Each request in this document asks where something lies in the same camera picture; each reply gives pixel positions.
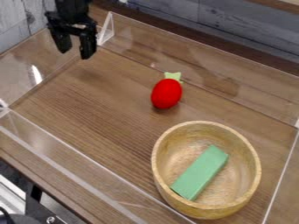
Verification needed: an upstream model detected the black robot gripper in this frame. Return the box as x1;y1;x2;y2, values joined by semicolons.
45;0;98;60

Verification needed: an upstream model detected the red plush radish toy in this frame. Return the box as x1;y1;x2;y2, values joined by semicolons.
151;72;183;109

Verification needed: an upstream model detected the oval wooden bowl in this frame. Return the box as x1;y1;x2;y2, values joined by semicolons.
151;121;262;220

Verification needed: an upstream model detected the green rectangular block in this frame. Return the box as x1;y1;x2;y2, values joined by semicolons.
171;145;230;201

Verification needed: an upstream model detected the clear acrylic corner bracket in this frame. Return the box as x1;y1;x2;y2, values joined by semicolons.
98;12;115;46

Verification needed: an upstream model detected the black metal table frame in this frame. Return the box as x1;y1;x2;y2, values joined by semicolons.
25;184;69;224

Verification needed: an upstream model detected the black cable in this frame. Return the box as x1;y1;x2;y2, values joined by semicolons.
0;205;17;224

